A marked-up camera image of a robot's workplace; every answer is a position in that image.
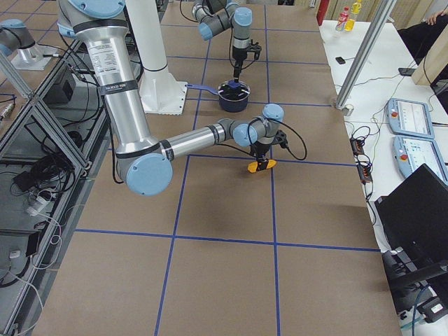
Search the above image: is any yellow toy corn cob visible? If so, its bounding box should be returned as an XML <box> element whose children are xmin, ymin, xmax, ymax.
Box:
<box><xmin>247</xmin><ymin>159</ymin><xmax>277</xmax><ymax>174</ymax></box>

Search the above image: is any glass pot lid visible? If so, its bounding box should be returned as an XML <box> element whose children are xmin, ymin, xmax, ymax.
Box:
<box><xmin>218</xmin><ymin>80</ymin><xmax>251</xmax><ymax>100</ymax></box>

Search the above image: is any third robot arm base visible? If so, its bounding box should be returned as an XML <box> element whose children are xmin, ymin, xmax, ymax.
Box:
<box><xmin>1</xmin><ymin>19</ymin><xmax>48</xmax><ymax>71</ymax></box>

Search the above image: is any dark blue saucepan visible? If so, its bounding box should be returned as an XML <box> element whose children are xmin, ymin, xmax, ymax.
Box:
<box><xmin>185</xmin><ymin>80</ymin><xmax>251</xmax><ymax>113</ymax></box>

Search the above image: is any orange black adapter upper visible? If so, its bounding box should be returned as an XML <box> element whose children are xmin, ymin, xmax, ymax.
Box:
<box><xmin>350</xmin><ymin>139</ymin><xmax>365</xmax><ymax>155</ymax></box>

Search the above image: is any orange black adapter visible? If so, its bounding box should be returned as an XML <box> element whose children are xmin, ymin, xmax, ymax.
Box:
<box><xmin>357</xmin><ymin>163</ymin><xmax>373</xmax><ymax>185</ymax></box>
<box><xmin>350</xmin><ymin>139</ymin><xmax>365</xmax><ymax>155</ymax></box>

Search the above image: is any orange black adapter lower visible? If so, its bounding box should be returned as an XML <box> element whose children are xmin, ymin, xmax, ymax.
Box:
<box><xmin>357</xmin><ymin>163</ymin><xmax>373</xmax><ymax>185</ymax></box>

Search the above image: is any black phone on table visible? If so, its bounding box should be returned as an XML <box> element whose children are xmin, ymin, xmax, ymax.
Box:
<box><xmin>335</xmin><ymin>57</ymin><xmax>346</xmax><ymax>64</ymax></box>

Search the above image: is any red drink bottle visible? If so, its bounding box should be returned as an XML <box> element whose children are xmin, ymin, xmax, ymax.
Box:
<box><xmin>335</xmin><ymin>6</ymin><xmax>349</xmax><ymax>32</ymax></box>

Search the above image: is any yellow drink bottle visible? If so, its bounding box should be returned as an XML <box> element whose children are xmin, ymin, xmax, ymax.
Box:
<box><xmin>344</xmin><ymin>0</ymin><xmax>363</xmax><ymax>32</ymax></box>

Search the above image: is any lower teach pendant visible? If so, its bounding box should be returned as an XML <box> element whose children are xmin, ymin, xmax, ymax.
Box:
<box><xmin>393</xmin><ymin>135</ymin><xmax>447</xmax><ymax>183</ymax></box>

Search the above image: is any teach pendant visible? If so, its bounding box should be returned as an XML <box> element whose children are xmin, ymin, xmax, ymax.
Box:
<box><xmin>384</xmin><ymin>98</ymin><xmax>435</xmax><ymax>139</ymax></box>
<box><xmin>393</xmin><ymin>135</ymin><xmax>447</xmax><ymax>183</ymax></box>

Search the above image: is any upper teach pendant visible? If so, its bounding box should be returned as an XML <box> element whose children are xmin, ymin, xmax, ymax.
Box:
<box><xmin>384</xmin><ymin>98</ymin><xmax>435</xmax><ymax>139</ymax></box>

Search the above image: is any black laptop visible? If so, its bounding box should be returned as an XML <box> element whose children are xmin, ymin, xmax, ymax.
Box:
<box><xmin>374</xmin><ymin>163</ymin><xmax>448</xmax><ymax>260</ymax></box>

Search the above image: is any black power brick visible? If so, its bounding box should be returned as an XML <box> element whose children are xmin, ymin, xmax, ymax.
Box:
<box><xmin>13</xmin><ymin>171</ymin><xmax>35</xmax><ymax>192</ymax></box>

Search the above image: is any aluminium frame post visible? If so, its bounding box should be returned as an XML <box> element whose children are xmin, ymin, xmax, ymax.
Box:
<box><xmin>334</xmin><ymin>0</ymin><xmax>397</xmax><ymax>116</ymax></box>

